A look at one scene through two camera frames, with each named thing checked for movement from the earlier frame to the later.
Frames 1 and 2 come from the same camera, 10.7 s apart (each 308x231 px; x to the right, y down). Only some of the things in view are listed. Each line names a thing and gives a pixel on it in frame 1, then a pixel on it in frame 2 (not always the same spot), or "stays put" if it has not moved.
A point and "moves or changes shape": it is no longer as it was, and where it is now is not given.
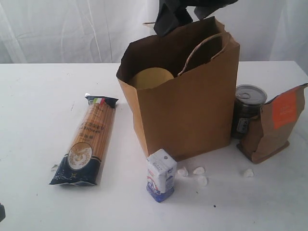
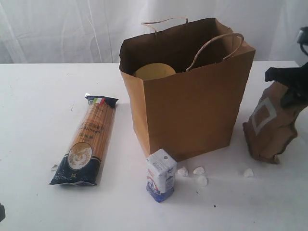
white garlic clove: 183,172 stays put
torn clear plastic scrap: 54,168 stays put
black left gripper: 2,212 stays put
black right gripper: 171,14 to 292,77
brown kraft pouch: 272,130 moves or changes shape
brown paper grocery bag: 182,88 moves or changes shape
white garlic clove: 202,180 stays put
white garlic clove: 249,173 stays put
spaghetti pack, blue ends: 83,161 stays put
